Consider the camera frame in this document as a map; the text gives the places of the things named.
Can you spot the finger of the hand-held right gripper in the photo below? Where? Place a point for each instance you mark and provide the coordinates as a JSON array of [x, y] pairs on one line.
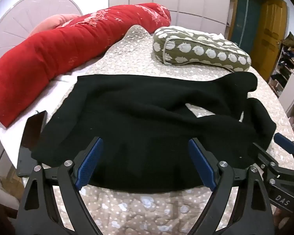
[[264, 154], [288, 142]]

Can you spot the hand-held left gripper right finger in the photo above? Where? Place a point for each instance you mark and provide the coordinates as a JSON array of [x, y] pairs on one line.
[[201, 162]]

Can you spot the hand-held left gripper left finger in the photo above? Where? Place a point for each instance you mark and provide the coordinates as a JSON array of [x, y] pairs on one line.
[[89, 161]]

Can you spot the black pants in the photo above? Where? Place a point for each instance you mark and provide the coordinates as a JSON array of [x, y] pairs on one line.
[[147, 124]]

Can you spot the black phone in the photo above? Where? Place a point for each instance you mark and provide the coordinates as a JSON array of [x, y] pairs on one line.
[[30, 139]]

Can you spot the white cluttered shelf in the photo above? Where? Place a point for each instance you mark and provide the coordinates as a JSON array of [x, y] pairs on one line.
[[290, 76]]

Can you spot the beige quilted dotted blanket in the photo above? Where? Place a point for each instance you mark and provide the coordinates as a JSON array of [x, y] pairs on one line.
[[147, 208]]

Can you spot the white bed sheet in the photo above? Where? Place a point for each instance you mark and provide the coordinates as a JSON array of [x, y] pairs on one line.
[[51, 88]]

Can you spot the yellow wooden door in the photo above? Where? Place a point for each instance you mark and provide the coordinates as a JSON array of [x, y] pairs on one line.
[[268, 29]]

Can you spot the green spotted pillow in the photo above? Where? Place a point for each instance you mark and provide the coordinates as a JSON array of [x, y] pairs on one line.
[[198, 47]]

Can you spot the red quilted bolster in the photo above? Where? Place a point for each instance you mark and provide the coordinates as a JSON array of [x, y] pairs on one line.
[[46, 51]]

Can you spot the pink pillow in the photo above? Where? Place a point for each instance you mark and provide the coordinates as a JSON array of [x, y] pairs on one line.
[[52, 22]]

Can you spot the white round headboard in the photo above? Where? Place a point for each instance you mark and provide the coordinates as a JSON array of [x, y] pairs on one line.
[[27, 14]]

